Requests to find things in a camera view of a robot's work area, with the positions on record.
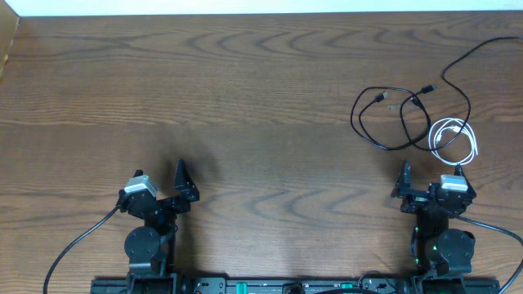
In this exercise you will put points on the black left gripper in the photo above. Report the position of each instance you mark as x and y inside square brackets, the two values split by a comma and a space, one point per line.
[188, 192]

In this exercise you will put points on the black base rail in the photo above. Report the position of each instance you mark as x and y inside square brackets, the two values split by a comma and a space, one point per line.
[370, 283]

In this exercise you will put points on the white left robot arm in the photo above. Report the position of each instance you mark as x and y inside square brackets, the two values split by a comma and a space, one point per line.
[150, 247]

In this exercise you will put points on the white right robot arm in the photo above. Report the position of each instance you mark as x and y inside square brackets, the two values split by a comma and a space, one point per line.
[443, 255]

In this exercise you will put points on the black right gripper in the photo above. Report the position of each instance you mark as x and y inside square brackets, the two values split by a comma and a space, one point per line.
[417, 199]

